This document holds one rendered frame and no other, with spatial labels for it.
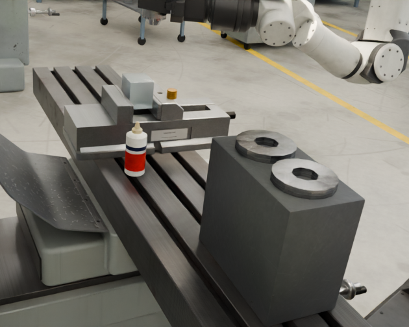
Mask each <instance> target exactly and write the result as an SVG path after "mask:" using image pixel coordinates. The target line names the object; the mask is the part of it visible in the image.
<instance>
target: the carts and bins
mask: <svg viewBox="0 0 409 327"><path fill-rule="evenodd" d="M111 1H113V2H115V3H118V4H120V5H122V6H125V7H127V8H129V9H131V10H133V11H135V12H137V13H139V14H140V17H139V18H138V21H139V22H140V37H139V38H138V44H140V45H144V44H145V43H146V39H145V38H144V32H145V19H144V18H142V8H138V0H111ZM100 23H101V24H102V25H106V24H107V23H108V19H107V18H106V0H103V16H102V18H101V20H100ZM184 26H185V21H183V23H180V34H179V35H178V37H177V39H178V41H179V42H183V41H184V40H185V35H184Z"/></svg>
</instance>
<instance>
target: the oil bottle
mask: <svg viewBox="0 0 409 327"><path fill-rule="evenodd" d="M146 148H147V134H146V133H144V132H142V128H140V123H139V121H137V122H136V124H135V127H134V128H132V131H130V132H127V135H126V148H125V173H126V174H127V175H129V176H142V175H143V174H144V173H145V157H146Z"/></svg>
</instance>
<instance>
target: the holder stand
mask: <svg viewBox="0 0 409 327"><path fill-rule="evenodd" d="M364 204H365V199H364V198H363V197H362V196H360V195H359V194H358V193H357V192H355V191H354V190H353V189H351V188H350V187H349V186H348V185H346V184H345V183H343V182H342V181H341V180H340V179H339V178H338V176H337V175H336V174H335V173H334V171H333V170H331V169H329V168H328V167H325V166H324V165H322V164H320V163H317V162H316V161H315V160H314V159H313V158H311V157H310V156H309V155H307V154H306V153H305V152H303V151H302V150H301V149H300V148H298V147H297V145H296V144H295V142H294V141H293V140H292V139H290V138H288V137H287V136H285V135H282V134H280V133H279V132H272V131H268V130H247V131H243V132H241V133H239V134H238V135H237V136H223V137H215V138H212V143H211V149H210V158H209V164H208V173H207V179H206V188H205V194H204V203H203V212H202V218H201V227H200V233H199V239H200V240H201V241H202V243H203V244H204V246H205V247H206V248H207V249H208V251H209V252H210V253H211V255H212V256H213V257H214V259H215V260H216V261H217V263H218V264H219V266H220V267H221V268H222V269H223V271H224V272H225V274H226V275H227V276H228V277H229V279H230V280H231V282H232V283H233V284H234V285H235V287H236V289H237V290H238V291H239V292H240V294H241V295H242V297H243V298H244V299H245V300H246V302H247V303H248V305H250V307H251V308H252V310H253V311H254V312H255V313H256V315H257V316H258V318H259V319H260V320H261V321H262V323H263V324H264V326H272V325H275V324H280V323H282V322H287V321H291V320H294V319H298V318H301V317H306V316H309V315H313V314H316V313H321V312H324V311H328V310H331V309H334V308H335V307H336V303H337V299H338V295H339V292H340V288H341V284H342V282H343V277H344V274H345V270H346V268H347V264H348V261H349V256H350V253H351V249H352V247H353V243H354V239H355V235H356V231H357V229H358V224H359V222H360V218H361V214H362V210H363V208H364Z"/></svg>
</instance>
